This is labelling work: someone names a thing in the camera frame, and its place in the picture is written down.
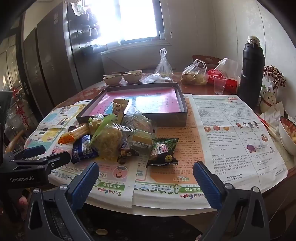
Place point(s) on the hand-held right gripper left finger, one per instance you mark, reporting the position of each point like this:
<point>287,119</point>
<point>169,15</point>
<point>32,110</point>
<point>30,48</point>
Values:
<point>84,185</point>

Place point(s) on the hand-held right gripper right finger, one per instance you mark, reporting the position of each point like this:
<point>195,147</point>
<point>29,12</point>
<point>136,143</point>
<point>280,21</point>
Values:
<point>207,185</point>

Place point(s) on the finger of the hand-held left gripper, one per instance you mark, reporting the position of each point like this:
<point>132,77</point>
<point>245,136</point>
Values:
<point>34,150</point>
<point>53,162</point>

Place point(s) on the blue biscuit packet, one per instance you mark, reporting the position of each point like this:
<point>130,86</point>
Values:
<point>81,148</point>

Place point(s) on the orange rice cracker packet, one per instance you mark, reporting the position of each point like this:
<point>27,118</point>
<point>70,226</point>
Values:
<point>71,136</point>

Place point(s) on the clear green noodle snack packet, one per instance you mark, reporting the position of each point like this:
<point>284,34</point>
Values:
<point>108,139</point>

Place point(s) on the green and black snack packet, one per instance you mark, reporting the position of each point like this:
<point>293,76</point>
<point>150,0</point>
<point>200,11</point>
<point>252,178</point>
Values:
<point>161,150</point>

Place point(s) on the grey shallow cardboard box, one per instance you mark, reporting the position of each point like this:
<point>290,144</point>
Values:
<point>161,119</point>

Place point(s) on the clear pastry packet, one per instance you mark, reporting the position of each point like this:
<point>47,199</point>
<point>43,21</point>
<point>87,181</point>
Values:
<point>136,120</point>

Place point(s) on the yellow brown snack packet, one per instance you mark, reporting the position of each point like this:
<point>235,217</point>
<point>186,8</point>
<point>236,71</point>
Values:
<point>120,109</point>

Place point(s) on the plastic bag of fried snacks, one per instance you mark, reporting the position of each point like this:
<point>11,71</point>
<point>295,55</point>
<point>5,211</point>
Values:
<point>194,74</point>

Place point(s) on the colourful picture newspaper sheet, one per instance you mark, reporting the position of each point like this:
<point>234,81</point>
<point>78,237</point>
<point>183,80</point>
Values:
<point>111,180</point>

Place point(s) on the red paper window decoration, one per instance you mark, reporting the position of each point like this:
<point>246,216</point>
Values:
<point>19,109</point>

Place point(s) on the gold coin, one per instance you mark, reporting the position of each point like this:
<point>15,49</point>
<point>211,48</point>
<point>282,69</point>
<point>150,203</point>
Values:
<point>101,231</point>

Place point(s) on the newspaper sheet with orange panel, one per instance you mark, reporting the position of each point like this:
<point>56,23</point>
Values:
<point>231,129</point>

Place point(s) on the red chopsticks pair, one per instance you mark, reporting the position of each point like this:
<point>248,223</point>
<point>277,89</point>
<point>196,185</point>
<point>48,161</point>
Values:
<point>269,128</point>

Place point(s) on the dark refrigerator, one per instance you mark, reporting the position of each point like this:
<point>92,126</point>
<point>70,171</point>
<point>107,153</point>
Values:
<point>53,58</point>

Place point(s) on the white bowl with food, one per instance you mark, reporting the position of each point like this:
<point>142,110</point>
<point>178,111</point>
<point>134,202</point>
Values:
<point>289,134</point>

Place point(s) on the white crumpled paper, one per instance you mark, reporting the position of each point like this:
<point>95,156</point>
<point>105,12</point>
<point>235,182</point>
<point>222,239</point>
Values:
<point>275,115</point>

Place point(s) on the clear plastic cup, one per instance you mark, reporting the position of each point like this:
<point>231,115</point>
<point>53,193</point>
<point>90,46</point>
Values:
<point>219,85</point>

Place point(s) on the cream ceramic bowl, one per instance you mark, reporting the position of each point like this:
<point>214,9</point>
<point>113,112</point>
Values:
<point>133,77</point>
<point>112,80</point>

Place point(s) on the wooden chopsticks pair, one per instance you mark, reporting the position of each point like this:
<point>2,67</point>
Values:
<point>122,73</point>
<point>111,75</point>

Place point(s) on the red tissue pack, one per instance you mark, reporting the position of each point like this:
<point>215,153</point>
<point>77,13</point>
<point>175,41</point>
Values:
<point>229,82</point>

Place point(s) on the white rabbit figurine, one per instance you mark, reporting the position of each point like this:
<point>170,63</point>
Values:
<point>269,99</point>

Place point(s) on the crumpled clear plastic bag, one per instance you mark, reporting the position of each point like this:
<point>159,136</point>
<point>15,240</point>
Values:
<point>155,79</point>

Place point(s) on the black thermos bottle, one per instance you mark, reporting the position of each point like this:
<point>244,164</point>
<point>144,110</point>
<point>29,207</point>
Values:
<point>252,69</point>

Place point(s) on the wooden chair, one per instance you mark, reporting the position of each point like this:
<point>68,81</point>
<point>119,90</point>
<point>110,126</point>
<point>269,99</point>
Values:
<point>208,59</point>

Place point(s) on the tall knotted clear plastic bag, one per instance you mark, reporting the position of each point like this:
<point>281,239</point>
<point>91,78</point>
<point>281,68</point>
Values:
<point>164,66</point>

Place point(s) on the dried flower decoration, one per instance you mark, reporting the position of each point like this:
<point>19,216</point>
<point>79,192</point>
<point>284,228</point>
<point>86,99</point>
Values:
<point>274,75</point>

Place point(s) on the bright window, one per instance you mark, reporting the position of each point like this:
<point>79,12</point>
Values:
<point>134,18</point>

